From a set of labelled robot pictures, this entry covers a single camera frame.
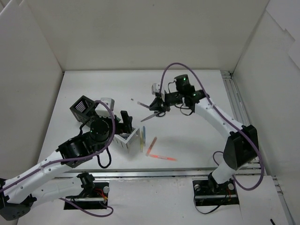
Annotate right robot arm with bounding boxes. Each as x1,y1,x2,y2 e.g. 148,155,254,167
150,75,262,193

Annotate neon orange pen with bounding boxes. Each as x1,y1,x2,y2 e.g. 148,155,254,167
149,154,177,161

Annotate orange brown pen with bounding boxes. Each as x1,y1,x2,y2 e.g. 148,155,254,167
146,137,157,156

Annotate purple pen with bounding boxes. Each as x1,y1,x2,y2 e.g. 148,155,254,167
137,101,150,109

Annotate aluminium rail right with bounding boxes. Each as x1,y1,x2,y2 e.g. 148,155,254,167
221,70,296,225

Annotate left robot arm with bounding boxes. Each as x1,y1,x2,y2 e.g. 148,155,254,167
0,96,133,221

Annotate black handled scissors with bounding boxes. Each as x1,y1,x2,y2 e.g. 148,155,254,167
141,111,165,122

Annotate aluminium rail front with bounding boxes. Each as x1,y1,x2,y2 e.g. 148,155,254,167
51,167,263,179

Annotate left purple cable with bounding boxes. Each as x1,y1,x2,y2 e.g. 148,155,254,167
0,100,117,218

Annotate white slotted desk organizer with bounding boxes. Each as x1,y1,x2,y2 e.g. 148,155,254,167
113,128,140,153

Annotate yellow pen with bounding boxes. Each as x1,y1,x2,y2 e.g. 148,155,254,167
140,131,144,152

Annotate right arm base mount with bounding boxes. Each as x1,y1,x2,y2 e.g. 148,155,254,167
193,179,240,215

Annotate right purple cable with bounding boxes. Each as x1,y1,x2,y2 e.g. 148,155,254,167
160,62,265,190

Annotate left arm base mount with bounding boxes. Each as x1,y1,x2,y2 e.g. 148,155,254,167
65,172,110,210

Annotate aluminium rail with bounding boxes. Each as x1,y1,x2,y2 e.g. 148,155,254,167
221,70,296,225
51,167,263,179

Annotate purple cable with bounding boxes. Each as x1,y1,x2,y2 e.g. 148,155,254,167
160,62,265,190
0,100,117,218

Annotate blue pen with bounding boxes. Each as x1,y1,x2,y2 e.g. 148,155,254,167
142,126,146,146

